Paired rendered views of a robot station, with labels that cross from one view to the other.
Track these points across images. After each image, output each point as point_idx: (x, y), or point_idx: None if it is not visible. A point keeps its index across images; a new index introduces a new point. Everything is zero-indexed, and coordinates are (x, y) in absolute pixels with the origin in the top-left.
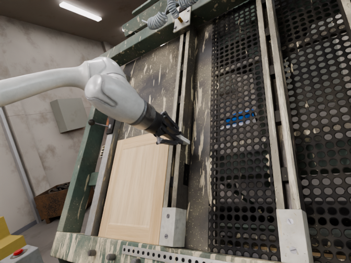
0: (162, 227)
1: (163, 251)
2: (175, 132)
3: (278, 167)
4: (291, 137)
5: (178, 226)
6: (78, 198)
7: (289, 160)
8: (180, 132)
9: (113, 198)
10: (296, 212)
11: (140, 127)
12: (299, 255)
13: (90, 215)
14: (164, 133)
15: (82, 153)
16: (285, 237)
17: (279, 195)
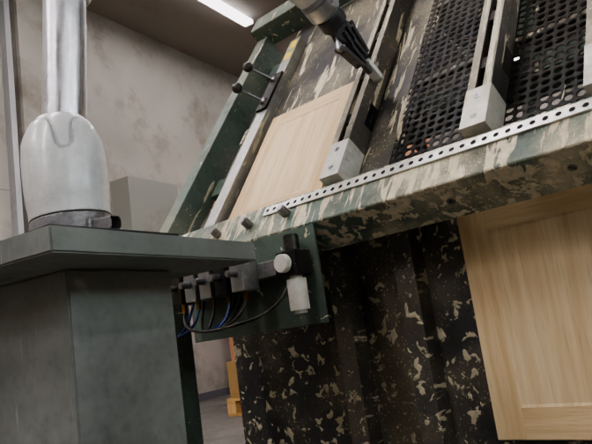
0: (326, 162)
1: (324, 188)
2: (363, 52)
3: (478, 56)
4: (502, 30)
5: (349, 160)
6: (192, 207)
7: (492, 47)
8: (369, 55)
9: (256, 181)
10: (485, 85)
11: (318, 17)
12: (477, 116)
13: (215, 207)
14: (346, 40)
15: (210, 145)
16: (468, 109)
17: (473, 79)
